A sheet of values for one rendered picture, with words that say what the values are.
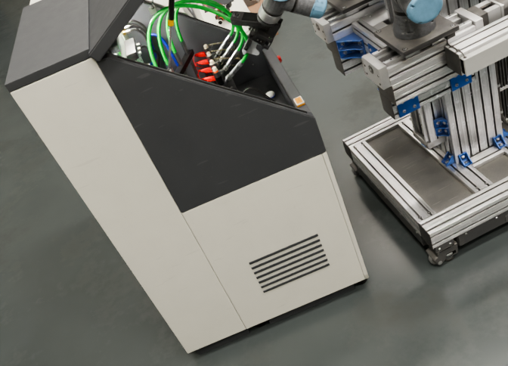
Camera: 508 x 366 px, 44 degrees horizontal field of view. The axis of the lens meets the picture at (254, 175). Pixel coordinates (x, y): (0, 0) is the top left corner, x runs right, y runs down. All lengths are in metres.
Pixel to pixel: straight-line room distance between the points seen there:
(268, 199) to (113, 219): 0.57
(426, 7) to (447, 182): 1.03
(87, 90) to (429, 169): 1.65
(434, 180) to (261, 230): 0.91
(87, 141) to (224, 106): 0.47
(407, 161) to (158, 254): 1.31
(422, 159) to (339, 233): 0.70
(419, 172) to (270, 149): 0.99
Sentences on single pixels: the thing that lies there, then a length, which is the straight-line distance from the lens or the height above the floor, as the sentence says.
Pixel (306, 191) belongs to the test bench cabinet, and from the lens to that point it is 2.38.
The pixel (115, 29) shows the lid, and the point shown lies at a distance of 1.94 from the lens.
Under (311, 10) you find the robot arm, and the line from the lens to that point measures 2.06.
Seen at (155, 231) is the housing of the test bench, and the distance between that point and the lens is 2.36.
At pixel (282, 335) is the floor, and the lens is 2.82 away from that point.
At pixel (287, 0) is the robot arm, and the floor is 1.38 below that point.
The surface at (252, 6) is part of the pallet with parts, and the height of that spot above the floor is 0.16.
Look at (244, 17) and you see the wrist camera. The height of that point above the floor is 1.33.
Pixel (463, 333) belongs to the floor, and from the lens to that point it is 2.65.
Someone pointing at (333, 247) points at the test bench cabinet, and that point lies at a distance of 2.61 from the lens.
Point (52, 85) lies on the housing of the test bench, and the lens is 2.04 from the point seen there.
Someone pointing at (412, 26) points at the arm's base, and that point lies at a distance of 2.30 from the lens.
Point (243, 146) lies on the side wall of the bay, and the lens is 2.20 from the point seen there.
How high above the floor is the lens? 2.17
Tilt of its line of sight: 36 degrees down
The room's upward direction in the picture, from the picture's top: 24 degrees counter-clockwise
